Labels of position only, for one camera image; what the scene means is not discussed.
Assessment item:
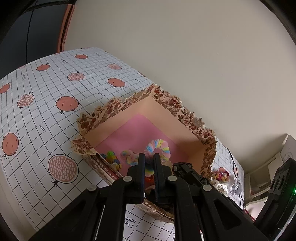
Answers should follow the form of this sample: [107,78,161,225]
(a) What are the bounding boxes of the white paper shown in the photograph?
[228,176,242,197]

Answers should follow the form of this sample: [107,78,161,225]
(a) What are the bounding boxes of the multicoloured soft toy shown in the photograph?
[144,161,156,186]

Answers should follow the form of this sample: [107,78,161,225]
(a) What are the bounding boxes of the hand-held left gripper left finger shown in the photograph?
[28,153,146,241]

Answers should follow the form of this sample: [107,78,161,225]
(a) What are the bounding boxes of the colourful plastic clips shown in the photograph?
[100,151,122,171]

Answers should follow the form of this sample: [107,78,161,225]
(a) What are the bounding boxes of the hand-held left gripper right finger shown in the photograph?
[153,153,269,241]

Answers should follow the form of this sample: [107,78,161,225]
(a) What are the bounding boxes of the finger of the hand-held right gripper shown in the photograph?
[172,162,210,186]

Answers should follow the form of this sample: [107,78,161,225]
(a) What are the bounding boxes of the small rainbow scrunchie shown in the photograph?
[121,149,139,166]

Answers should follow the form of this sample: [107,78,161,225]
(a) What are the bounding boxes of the dark blue cabinet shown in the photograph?
[0,0,70,79]

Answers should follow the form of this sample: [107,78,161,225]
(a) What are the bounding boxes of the pink paper sheet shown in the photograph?
[95,113,192,163]

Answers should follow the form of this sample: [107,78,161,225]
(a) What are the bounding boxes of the salmon pink panel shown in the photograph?
[57,3,75,52]

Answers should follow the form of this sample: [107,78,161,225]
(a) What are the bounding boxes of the white cutout shelf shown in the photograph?
[244,133,296,209]

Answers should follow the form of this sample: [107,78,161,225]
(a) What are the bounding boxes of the large rainbow scrunchie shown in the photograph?
[144,139,171,163]

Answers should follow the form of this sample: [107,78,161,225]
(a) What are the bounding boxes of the pink and orange toy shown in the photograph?
[211,167,230,182]

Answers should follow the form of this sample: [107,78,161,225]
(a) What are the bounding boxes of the checked fruit print desktop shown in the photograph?
[0,46,245,241]

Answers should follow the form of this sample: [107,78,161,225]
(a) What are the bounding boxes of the floral paper box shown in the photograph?
[70,84,218,224]

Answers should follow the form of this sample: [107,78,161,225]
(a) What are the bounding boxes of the black cable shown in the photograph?
[225,147,244,209]

